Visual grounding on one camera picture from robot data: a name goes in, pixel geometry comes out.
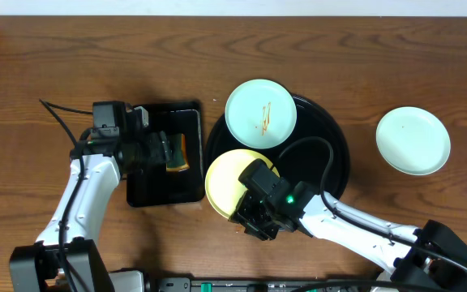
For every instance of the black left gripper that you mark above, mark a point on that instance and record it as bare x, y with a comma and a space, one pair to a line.
157, 149

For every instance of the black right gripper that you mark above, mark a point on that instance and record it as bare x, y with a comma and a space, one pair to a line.
243, 215

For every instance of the rectangular black tray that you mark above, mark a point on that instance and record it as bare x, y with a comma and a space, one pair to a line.
157, 186

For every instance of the orange green sponge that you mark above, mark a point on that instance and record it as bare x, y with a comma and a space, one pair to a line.
178, 160

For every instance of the yellow plate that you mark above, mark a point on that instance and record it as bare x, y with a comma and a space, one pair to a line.
222, 187

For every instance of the light green plate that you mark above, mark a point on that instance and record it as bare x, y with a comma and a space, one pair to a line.
260, 114
413, 141

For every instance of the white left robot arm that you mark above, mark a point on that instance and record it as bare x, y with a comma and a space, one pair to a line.
64, 256

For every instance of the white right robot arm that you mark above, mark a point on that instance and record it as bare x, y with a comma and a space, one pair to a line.
432, 257

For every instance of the round black tray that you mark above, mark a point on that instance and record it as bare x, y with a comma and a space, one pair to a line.
316, 152

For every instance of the light green plate top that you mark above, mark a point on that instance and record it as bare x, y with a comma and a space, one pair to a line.
260, 114

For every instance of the black base unit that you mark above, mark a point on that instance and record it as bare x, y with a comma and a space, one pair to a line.
258, 285

